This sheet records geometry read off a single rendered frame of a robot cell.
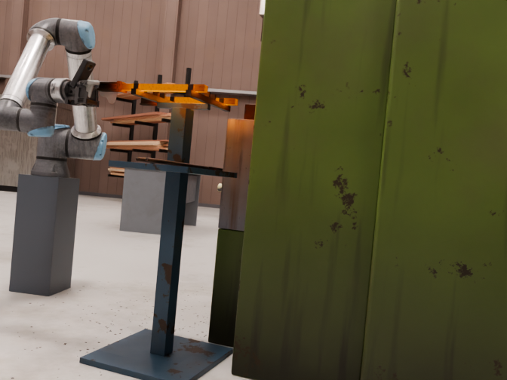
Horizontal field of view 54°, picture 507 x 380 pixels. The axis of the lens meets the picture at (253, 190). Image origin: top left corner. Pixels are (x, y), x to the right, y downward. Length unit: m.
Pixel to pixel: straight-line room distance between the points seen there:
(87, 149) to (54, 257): 0.57
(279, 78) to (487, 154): 0.69
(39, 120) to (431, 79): 1.36
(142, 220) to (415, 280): 4.29
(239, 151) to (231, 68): 9.27
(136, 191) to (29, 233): 2.88
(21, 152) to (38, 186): 8.45
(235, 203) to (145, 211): 3.56
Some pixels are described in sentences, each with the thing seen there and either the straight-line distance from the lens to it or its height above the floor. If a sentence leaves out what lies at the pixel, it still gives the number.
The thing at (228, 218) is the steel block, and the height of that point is 0.51.
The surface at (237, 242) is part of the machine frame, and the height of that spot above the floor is 0.42.
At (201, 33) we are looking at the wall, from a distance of 11.58.
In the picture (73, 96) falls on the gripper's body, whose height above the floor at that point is 0.92.
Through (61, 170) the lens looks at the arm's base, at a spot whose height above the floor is 0.64.
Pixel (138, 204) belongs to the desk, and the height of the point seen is 0.30.
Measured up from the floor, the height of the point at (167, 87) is 0.96.
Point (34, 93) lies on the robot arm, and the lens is 2.02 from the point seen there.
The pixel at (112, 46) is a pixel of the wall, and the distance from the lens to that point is 12.16.
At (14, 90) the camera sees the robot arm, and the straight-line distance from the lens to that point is 2.13.
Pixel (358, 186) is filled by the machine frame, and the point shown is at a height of 0.69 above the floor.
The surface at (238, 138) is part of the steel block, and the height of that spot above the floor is 0.84.
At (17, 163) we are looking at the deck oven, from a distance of 11.19.
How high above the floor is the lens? 0.67
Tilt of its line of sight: 1 degrees down
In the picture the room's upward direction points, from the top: 5 degrees clockwise
